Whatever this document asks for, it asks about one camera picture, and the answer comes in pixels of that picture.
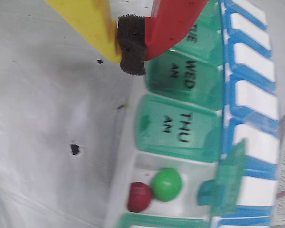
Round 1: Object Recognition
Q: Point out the gripper red moving right finger with foam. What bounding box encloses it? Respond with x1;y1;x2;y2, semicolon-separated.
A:
117;0;209;76

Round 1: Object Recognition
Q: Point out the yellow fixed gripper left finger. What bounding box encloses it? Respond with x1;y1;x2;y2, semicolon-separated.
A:
44;0;123;64

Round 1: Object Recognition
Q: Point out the weekly pill organizer box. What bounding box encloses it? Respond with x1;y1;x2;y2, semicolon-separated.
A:
104;0;281;228

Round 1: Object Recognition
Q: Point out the green ball pill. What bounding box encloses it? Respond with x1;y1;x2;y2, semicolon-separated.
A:
151;167;183;202

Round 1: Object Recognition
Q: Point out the red ball pill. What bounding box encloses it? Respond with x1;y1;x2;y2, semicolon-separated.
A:
127;181;153;213

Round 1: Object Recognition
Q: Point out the white table cloth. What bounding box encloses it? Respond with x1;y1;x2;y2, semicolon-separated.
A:
0;0;285;228

